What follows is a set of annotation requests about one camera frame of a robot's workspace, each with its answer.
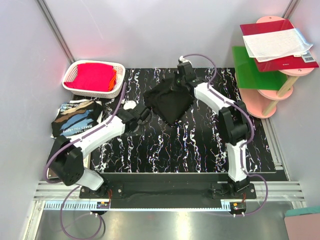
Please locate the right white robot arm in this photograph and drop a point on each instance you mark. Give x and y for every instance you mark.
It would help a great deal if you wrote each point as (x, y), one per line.
(233, 118)

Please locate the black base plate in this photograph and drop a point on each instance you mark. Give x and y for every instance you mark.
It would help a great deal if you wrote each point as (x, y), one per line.
(191, 191)

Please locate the aluminium rail frame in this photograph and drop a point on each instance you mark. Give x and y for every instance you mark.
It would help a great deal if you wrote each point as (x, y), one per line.
(58, 213)

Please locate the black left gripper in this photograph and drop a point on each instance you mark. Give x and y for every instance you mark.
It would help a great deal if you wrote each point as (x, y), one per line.
(144, 113)

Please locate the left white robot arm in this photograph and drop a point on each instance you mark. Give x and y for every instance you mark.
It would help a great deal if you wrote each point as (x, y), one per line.
(67, 154)

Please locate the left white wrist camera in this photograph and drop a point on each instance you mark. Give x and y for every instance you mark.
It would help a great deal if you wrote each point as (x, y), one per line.
(130, 104)

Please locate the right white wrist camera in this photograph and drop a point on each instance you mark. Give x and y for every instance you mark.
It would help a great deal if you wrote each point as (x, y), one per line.
(183, 60)

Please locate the red plastic sheet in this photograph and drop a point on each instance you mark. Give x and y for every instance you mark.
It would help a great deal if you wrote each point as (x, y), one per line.
(271, 24)

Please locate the teal board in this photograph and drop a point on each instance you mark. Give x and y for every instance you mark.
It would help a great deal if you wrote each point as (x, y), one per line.
(301, 211)

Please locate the white plastic laundry basket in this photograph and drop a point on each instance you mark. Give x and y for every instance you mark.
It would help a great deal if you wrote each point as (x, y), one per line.
(72, 72)

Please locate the pink folded t shirt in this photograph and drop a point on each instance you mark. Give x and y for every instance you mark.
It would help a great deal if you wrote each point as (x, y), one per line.
(92, 77)

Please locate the orange folded t shirt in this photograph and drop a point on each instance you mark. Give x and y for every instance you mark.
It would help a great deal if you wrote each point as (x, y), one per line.
(112, 80)

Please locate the pink round tiered shelf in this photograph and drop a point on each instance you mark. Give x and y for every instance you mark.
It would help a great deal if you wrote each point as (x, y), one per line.
(263, 103)

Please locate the white mesh bag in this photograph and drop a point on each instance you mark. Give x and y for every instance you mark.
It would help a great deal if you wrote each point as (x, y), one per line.
(277, 44)

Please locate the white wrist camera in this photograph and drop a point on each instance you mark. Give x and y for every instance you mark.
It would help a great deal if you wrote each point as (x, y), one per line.
(183, 60)
(130, 104)

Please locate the illustrated book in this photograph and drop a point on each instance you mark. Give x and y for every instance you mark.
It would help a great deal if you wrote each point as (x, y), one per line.
(51, 175)

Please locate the black printed t shirt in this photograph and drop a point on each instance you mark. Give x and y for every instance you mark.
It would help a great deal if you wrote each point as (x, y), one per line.
(76, 116)
(170, 105)

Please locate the pink board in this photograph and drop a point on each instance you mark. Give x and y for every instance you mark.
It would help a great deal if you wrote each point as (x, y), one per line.
(303, 227)

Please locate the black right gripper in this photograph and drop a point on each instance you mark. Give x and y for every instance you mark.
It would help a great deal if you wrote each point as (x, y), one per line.
(178, 81)

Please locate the folded black printed t shirt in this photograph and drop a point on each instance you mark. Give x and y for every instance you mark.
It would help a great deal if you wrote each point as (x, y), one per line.
(76, 116)

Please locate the green plastic sheet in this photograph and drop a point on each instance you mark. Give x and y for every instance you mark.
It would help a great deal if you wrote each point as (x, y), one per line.
(249, 77)

